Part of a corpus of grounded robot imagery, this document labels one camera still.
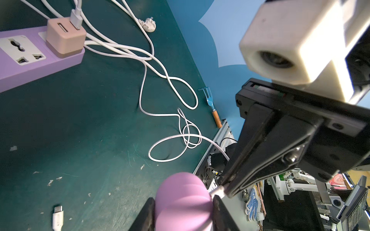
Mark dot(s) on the aluminium front rail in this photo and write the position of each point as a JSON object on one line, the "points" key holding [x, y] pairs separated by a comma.
{"points": [[213, 158]]}

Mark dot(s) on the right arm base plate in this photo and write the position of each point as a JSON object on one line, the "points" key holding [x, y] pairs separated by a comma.
{"points": [[211, 174]]}

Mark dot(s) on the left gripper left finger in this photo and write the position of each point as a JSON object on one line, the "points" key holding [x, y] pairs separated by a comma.
{"points": [[145, 220]]}

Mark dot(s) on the pink USB charger adapter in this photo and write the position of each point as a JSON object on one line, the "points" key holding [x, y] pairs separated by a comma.
{"points": [[63, 39]]}

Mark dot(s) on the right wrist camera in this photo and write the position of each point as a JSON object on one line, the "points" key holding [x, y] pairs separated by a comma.
{"points": [[304, 45]]}

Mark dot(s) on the purple power strip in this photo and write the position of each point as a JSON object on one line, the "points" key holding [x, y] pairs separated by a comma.
{"points": [[25, 57]]}

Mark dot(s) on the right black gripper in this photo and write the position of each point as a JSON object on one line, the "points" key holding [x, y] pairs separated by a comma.
{"points": [[286, 128]]}

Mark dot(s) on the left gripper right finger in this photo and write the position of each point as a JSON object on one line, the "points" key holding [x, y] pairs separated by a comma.
{"points": [[222, 220]]}

